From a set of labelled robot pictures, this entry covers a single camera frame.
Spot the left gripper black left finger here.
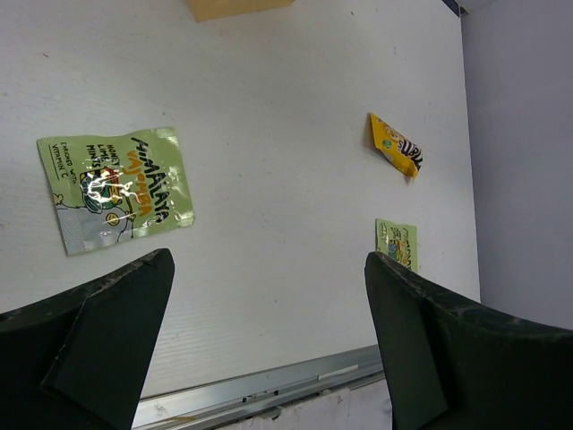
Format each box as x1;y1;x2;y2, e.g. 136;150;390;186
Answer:
1;248;175;429

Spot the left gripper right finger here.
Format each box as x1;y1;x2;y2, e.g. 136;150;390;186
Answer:
364;252;572;429

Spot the green himalaya sachet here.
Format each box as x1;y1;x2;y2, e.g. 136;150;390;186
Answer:
37;127;195;255
375;219;418;272

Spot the yellow M&M candy pack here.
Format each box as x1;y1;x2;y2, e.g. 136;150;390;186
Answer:
369;113;423;180

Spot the brown paper bag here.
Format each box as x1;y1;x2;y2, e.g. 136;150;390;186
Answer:
187;0;294;22

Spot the aluminium table front rail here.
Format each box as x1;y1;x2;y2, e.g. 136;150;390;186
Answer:
132;345;384;429

